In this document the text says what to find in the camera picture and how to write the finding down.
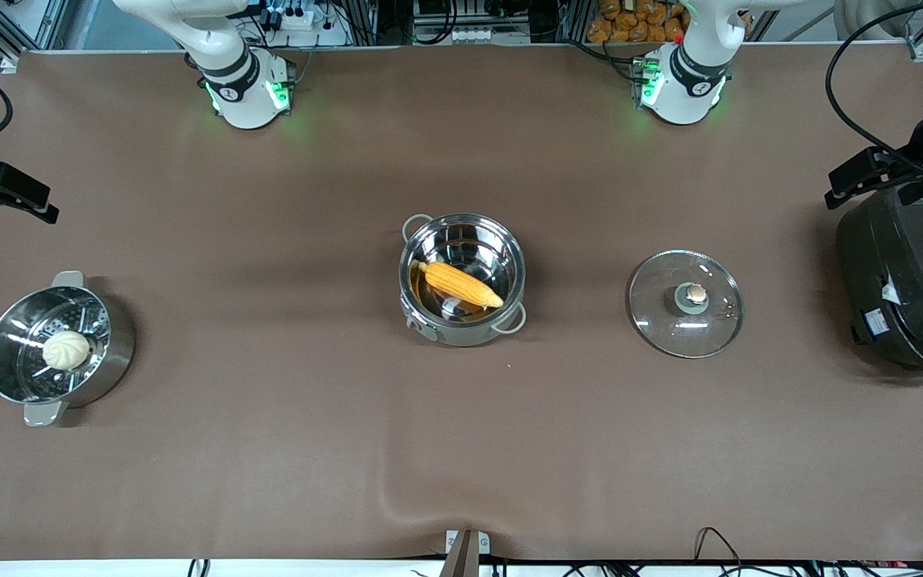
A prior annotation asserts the steel steamer pot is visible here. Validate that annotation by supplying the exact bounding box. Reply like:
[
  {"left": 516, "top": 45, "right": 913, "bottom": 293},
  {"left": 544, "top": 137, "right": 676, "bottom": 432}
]
[{"left": 0, "top": 271, "right": 136, "bottom": 428}]

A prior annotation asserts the black rice cooker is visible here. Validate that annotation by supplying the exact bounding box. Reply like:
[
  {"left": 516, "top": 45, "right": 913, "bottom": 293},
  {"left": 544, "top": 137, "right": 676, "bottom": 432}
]
[{"left": 836, "top": 180, "right": 923, "bottom": 379}]

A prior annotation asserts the steel electric cooking pot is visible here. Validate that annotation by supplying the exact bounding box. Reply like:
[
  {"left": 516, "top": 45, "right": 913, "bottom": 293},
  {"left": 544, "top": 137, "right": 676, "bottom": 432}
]
[{"left": 397, "top": 212, "right": 527, "bottom": 348}]

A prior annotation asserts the long white power strip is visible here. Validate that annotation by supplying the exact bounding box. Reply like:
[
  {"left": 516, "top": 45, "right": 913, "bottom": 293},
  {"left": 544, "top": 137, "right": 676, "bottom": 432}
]
[{"left": 449, "top": 27, "right": 531, "bottom": 45}]

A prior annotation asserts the white steamed bun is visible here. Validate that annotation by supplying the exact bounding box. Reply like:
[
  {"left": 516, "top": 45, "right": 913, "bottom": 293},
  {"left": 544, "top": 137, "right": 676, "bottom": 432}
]
[{"left": 42, "top": 331, "right": 92, "bottom": 371}]

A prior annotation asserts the black looped floor cable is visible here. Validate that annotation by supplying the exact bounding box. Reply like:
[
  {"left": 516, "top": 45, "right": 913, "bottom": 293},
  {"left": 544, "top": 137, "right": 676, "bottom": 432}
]
[{"left": 693, "top": 526, "right": 744, "bottom": 573}]

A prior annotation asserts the glass pot lid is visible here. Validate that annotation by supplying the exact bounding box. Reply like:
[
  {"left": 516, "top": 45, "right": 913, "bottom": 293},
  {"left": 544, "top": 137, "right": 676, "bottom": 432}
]
[{"left": 628, "top": 249, "right": 745, "bottom": 359}]

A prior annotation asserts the brown table mat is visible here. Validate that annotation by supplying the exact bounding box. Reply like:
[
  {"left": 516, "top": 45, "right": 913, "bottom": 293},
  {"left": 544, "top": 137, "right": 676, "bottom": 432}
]
[{"left": 0, "top": 42, "right": 923, "bottom": 562}]

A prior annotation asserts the white power strip with plugs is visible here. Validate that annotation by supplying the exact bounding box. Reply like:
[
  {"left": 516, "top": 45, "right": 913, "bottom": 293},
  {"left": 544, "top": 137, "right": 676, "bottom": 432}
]
[{"left": 257, "top": 2, "right": 350, "bottom": 46}]

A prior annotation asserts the pile of bread rolls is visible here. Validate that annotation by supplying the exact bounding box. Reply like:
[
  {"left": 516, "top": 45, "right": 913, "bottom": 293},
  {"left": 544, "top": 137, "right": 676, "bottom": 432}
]
[{"left": 587, "top": 0, "right": 691, "bottom": 43}]

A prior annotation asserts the metal bracket at table edge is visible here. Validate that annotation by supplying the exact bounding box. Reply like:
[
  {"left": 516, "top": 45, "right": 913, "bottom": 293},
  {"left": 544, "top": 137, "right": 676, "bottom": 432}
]
[{"left": 444, "top": 528, "right": 491, "bottom": 577}]

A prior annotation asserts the yellow corn cob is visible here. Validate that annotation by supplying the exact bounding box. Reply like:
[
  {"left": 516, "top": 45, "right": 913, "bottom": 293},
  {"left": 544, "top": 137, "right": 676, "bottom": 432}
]
[{"left": 417, "top": 260, "right": 506, "bottom": 312}]

